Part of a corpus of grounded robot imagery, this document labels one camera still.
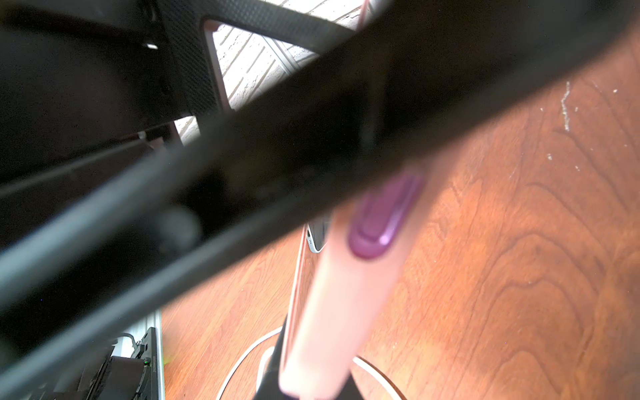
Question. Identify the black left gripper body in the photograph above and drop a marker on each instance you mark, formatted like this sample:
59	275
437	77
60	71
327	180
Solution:
77	76

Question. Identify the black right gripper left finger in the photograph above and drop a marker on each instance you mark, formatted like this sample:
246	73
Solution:
269	388

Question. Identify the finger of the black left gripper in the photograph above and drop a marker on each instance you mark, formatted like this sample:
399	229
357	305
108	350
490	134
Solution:
97	242

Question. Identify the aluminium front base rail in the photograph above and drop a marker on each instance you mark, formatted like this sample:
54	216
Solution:
144	340

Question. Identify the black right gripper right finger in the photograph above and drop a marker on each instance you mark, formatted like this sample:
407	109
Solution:
350	390

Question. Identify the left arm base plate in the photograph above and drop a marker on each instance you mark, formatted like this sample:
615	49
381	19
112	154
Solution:
108	377

